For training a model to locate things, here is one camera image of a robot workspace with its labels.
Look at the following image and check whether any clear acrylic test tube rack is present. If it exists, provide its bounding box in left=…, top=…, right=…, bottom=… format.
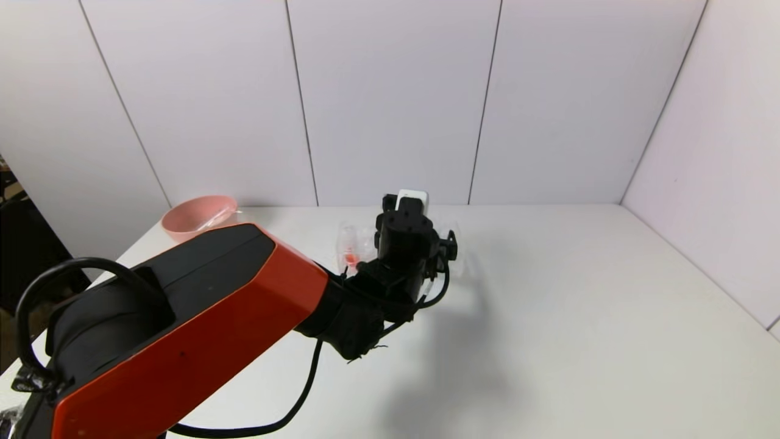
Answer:
left=336, top=218, right=465, bottom=276

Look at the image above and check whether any test tube with red pigment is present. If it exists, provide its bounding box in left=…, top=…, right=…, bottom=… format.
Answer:
left=340, top=223, right=361, bottom=269

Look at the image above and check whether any pink plastic bowl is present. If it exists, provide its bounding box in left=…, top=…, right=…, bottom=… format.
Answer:
left=161, top=195, right=239, bottom=243

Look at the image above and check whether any dark cabinet beside table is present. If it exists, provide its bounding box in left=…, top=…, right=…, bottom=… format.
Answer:
left=0, top=152, right=92, bottom=318

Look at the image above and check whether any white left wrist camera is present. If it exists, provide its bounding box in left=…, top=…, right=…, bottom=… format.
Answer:
left=394, top=189, right=430, bottom=212

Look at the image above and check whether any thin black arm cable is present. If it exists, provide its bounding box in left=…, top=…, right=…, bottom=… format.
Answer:
left=166, top=253, right=453, bottom=439

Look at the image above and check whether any thick black hose loop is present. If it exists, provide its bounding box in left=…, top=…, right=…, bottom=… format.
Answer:
left=15, top=257, right=156, bottom=391

